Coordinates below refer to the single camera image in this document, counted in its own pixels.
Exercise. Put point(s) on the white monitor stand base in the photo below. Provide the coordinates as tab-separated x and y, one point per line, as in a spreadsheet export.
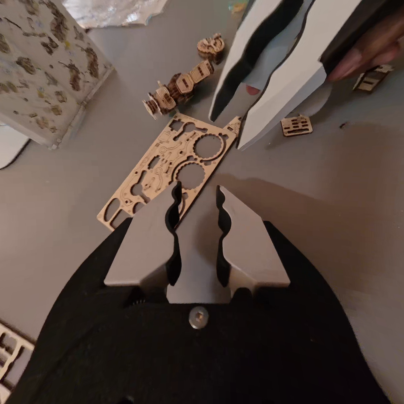
11	148

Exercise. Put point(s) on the grey desk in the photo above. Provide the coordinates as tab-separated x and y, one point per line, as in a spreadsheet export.
315	205

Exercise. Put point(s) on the wooden motorcycle model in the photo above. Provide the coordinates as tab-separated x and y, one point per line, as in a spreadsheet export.
180	86

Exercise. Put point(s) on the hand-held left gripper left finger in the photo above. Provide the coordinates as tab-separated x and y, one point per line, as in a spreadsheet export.
142	252

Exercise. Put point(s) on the clear plastic parts bag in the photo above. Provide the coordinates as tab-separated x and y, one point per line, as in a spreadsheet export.
110	12

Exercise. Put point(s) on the instruction sheet in clear stand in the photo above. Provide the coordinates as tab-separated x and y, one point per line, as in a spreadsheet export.
41	69

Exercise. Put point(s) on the small boxy wooden piece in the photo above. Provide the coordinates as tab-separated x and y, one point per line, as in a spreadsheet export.
372	80

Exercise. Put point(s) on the slotted flat wooden piece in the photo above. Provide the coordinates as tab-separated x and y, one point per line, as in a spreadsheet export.
296	126

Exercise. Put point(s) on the wooden wheel assembly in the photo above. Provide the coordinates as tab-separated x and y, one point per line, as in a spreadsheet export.
211	47

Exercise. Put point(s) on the person's right hand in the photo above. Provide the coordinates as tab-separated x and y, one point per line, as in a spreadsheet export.
378	50

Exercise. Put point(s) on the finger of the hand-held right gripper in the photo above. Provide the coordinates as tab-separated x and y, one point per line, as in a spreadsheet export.
233	63
299	72

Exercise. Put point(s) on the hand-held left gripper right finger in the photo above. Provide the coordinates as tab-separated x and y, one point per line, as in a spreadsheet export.
255	252

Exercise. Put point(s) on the wooden sheet with rectangular cut-outs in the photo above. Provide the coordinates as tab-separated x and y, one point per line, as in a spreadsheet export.
15	336

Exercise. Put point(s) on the wooden sheet with round holes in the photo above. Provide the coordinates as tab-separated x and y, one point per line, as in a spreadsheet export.
157	148

